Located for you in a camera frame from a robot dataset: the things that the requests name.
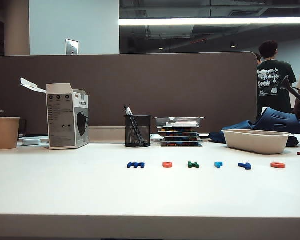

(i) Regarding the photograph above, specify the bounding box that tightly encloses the metal wall plate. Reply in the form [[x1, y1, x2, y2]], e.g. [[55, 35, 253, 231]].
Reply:
[[65, 38, 80, 56]]

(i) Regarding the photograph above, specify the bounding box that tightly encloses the white grey mask box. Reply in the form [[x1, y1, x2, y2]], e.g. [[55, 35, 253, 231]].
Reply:
[[19, 76, 90, 150]]

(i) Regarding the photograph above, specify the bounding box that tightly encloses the white ceiling light strip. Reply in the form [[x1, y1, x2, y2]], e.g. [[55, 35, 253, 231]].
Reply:
[[118, 16, 300, 26]]

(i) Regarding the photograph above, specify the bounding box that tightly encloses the person in dark green shirt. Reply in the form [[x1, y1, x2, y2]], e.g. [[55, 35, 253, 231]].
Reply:
[[256, 40, 298, 118]]

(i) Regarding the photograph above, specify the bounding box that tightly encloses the brown desk partition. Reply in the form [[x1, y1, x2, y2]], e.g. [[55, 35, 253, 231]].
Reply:
[[0, 51, 259, 144]]

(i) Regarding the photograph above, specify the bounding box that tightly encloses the white flat packet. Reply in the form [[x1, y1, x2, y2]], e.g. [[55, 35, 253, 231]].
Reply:
[[165, 121, 199, 127]]

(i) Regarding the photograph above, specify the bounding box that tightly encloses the black white pen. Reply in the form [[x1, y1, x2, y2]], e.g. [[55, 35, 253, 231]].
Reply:
[[124, 106, 145, 146]]

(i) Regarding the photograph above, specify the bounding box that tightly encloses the dark haired person head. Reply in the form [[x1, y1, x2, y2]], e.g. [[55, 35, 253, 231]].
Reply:
[[254, 51, 263, 67]]

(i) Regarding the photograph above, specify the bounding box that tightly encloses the black mesh pen holder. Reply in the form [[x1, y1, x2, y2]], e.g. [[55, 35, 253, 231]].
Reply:
[[123, 114, 153, 148]]

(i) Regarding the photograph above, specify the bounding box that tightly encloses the blue fabric bag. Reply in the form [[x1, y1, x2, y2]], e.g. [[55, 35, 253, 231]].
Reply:
[[208, 106, 300, 147]]

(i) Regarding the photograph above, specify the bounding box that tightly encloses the letter magnet package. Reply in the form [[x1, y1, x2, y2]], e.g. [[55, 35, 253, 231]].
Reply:
[[157, 127, 200, 133], [161, 136, 200, 143], [157, 131, 201, 138], [160, 140, 204, 148]]

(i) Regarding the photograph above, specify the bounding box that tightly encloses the white earbuds case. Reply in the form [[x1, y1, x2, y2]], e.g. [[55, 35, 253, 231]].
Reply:
[[22, 137, 42, 146]]

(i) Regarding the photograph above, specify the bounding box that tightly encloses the brown paper cup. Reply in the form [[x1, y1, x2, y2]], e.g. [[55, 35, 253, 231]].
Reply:
[[0, 116, 21, 150]]

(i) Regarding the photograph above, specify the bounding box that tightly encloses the blue letter m magnet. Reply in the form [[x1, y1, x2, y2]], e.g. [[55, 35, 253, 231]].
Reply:
[[126, 161, 146, 169]]

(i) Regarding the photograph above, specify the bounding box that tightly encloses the beige oval bin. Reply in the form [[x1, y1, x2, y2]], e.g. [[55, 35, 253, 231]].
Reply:
[[221, 128, 293, 155]]

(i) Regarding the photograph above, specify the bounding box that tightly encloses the clear plastic tray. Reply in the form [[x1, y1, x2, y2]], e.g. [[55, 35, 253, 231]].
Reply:
[[153, 116, 206, 129]]

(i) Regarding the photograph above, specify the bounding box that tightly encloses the grey metal handle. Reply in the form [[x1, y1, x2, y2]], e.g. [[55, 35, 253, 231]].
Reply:
[[280, 74, 300, 104]]

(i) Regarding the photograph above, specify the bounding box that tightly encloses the blue letter y magnet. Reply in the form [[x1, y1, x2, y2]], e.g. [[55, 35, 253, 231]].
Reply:
[[237, 162, 253, 171]]

